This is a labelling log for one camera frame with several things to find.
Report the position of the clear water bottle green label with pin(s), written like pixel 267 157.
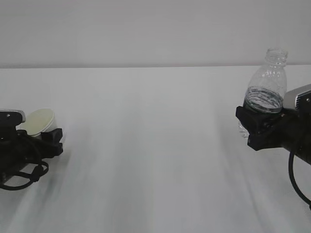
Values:
pixel 268 85

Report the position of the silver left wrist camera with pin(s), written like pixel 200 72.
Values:
pixel 9 119

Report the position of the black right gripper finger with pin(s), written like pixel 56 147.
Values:
pixel 289 114
pixel 266 130

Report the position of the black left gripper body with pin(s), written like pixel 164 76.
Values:
pixel 21 158

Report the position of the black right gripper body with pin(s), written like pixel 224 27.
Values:
pixel 297 135

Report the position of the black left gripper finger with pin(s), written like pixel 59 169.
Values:
pixel 48 143

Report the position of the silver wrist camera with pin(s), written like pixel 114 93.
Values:
pixel 298 99
pixel 9 119

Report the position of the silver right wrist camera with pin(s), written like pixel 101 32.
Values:
pixel 298 99

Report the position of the white paper cup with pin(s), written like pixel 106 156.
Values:
pixel 39 121

